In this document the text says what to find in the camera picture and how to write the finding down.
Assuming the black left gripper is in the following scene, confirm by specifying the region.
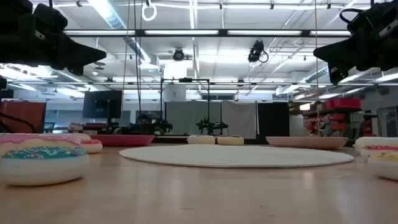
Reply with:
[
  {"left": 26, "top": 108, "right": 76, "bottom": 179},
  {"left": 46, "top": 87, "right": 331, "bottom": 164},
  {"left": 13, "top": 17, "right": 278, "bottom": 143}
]
[{"left": 0, "top": 0, "right": 108, "bottom": 77}]

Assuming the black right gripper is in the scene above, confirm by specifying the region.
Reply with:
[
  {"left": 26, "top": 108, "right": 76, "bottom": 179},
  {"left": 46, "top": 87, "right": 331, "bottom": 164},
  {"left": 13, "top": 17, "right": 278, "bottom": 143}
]
[{"left": 313, "top": 1, "right": 398, "bottom": 85}]

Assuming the white frosted blue drizzle donut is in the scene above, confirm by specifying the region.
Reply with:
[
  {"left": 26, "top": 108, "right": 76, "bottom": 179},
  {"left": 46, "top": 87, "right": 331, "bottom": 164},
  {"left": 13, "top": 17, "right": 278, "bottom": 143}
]
[{"left": 354, "top": 136, "right": 398, "bottom": 153}]

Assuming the small red frosted donut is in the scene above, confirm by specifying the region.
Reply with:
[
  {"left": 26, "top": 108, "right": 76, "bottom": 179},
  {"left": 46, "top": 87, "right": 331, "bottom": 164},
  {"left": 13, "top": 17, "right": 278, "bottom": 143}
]
[{"left": 80, "top": 139, "right": 103, "bottom": 154}]

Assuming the light pink plate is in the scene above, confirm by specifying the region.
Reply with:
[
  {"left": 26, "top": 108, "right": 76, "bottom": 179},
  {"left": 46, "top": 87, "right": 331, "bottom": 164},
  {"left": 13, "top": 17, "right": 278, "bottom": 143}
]
[{"left": 266, "top": 136, "right": 349, "bottom": 150}]

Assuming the magenta plate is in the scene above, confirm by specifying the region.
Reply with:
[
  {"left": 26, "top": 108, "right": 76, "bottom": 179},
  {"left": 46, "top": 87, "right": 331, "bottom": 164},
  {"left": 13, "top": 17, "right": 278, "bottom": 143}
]
[{"left": 89, "top": 134, "right": 155, "bottom": 147}]

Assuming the teal frosted sprinkle donut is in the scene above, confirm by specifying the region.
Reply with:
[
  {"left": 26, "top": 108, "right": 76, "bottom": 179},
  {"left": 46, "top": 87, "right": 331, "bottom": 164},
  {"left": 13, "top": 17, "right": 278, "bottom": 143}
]
[{"left": 0, "top": 146, "right": 91, "bottom": 187}]

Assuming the yellow frosted sprinkle donut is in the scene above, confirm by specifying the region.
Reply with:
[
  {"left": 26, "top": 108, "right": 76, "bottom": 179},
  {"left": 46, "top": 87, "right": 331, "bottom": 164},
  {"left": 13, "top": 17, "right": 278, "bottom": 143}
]
[{"left": 366, "top": 151, "right": 398, "bottom": 182}]

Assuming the pink frosted white swirl donut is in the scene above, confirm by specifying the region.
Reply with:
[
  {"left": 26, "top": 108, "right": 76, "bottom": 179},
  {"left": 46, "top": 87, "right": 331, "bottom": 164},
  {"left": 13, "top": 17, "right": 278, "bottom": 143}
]
[{"left": 216, "top": 135, "right": 245, "bottom": 146}]

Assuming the large red storage bin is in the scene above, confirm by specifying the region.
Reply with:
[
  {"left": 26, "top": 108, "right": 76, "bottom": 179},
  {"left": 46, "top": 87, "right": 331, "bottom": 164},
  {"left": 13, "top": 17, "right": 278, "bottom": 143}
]
[{"left": 324, "top": 97, "right": 362, "bottom": 110}]

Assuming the black monitor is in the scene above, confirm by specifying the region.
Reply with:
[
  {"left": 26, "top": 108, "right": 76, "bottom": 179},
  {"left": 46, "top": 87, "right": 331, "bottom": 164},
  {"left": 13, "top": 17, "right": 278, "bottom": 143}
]
[{"left": 82, "top": 90, "right": 123, "bottom": 119}]

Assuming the storage shelf rack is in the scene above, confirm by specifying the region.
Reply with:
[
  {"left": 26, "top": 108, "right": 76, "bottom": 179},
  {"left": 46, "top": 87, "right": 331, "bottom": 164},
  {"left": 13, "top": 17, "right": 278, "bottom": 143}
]
[{"left": 303, "top": 105, "right": 379, "bottom": 139}]

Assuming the cluttered desk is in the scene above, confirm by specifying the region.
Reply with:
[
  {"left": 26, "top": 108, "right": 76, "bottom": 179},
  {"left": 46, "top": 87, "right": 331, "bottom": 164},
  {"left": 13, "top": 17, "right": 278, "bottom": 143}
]
[{"left": 68, "top": 122, "right": 131, "bottom": 136}]

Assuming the overhead light bar beam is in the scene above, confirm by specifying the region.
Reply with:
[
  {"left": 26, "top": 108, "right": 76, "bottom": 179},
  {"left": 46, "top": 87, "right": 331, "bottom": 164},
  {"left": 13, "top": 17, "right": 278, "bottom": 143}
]
[{"left": 63, "top": 29, "right": 352, "bottom": 39}]

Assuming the orange panel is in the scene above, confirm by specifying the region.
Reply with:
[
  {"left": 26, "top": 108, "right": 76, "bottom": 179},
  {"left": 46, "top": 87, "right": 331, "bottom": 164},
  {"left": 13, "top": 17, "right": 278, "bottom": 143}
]
[{"left": 0, "top": 100, "right": 47, "bottom": 134}]

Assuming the person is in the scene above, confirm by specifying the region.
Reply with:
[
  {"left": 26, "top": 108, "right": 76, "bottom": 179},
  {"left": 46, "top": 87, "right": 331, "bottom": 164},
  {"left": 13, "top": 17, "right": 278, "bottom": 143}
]
[{"left": 136, "top": 113, "right": 153, "bottom": 135}]

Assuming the black partition panel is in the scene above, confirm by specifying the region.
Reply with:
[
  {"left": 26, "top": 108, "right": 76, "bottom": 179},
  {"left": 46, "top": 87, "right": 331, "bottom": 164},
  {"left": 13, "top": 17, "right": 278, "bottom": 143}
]
[{"left": 257, "top": 101, "right": 290, "bottom": 139}]

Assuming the large pink frosted donut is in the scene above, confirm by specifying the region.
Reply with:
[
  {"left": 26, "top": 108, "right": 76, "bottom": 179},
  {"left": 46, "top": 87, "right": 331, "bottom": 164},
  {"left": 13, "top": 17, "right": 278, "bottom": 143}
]
[{"left": 0, "top": 133, "right": 83, "bottom": 156}]

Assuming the white cylindrical column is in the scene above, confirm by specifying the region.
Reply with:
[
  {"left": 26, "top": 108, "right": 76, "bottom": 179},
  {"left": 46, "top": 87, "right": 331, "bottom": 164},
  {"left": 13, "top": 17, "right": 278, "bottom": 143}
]
[{"left": 164, "top": 84, "right": 187, "bottom": 103}]

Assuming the white hanging sheet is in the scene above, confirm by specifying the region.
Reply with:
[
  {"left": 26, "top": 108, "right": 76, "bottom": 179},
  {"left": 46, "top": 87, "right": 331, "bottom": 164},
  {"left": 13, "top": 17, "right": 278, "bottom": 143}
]
[{"left": 221, "top": 101, "right": 257, "bottom": 139}]

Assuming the grey partition panel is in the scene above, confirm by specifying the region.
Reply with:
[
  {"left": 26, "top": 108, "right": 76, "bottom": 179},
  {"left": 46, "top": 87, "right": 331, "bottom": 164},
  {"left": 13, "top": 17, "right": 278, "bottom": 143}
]
[{"left": 164, "top": 101, "right": 223, "bottom": 136}]

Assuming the round white woven mat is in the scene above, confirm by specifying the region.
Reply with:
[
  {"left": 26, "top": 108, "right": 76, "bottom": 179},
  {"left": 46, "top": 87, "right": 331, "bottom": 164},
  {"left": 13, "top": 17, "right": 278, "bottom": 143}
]
[{"left": 119, "top": 144, "right": 355, "bottom": 169}]

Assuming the small black background robot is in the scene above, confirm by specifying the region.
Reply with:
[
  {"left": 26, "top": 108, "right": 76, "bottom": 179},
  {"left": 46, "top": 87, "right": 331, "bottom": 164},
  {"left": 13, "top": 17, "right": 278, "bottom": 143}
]
[{"left": 195, "top": 117, "right": 229, "bottom": 135}]

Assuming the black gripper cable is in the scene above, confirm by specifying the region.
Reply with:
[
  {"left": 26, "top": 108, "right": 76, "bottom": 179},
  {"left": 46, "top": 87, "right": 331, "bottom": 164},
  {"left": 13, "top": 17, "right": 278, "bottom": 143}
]
[{"left": 338, "top": 7, "right": 363, "bottom": 26}]

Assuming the thin grey hanging cable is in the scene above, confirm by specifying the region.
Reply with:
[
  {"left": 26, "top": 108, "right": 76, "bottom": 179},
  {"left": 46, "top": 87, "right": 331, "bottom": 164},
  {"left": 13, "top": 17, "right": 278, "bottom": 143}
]
[{"left": 121, "top": 0, "right": 131, "bottom": 94}]

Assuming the thin black hanging cable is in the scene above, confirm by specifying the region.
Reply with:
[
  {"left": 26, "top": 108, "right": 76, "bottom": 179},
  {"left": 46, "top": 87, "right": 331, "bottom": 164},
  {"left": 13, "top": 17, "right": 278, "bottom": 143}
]
[{"left": 132, "top": 0, "right": 142, "bottom": 118}]

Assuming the white hanging ring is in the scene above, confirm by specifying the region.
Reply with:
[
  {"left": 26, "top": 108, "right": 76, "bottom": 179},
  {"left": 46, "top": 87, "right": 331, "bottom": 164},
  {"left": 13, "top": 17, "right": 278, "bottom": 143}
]
[{"left": 141, "top": 2, "right": 158, "bottom": 22}]

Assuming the black camera with cable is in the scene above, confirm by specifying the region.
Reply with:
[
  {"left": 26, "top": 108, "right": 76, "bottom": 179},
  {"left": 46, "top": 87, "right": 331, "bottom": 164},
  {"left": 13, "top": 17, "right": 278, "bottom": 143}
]
[{"left": 247, "top": 39, "right": 269, "bottom": 64}]

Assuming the thick black cable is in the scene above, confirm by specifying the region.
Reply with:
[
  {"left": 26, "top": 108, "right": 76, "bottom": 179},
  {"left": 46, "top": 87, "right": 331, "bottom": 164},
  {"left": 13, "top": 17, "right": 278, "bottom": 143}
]
[{"left": 0, "top": 111, "right": 37, "bottom": 134}]

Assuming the black overhead camera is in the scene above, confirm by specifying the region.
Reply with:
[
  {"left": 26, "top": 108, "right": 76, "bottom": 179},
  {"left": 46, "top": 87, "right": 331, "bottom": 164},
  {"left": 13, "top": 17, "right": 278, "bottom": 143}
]
[{"left": 172, "top": 47, "right": 185, "bottom": 62}]

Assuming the black background frame stand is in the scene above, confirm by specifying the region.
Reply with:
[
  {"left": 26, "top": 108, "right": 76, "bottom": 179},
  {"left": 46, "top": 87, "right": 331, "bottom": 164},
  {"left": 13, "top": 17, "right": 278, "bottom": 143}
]
[{"left": 160, "top": 77, "right": 211, "bottom": 135}]

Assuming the black table frame rail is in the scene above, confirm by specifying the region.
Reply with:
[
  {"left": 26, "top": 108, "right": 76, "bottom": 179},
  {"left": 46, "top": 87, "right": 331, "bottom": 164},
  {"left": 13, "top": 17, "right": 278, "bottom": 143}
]
[{"left": 152, "top": 135, "right": 357, "bottom": 146}]

